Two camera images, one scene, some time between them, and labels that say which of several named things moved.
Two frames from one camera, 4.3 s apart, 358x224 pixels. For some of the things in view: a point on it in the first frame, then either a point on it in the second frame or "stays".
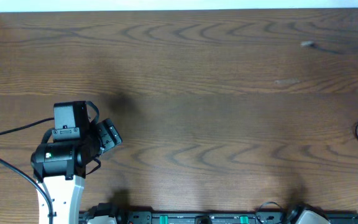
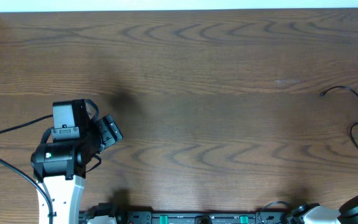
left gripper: (110, 134) stays
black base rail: (302, 216) stays
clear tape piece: (286, 81) stays
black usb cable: (314, 44) → (321, 94)
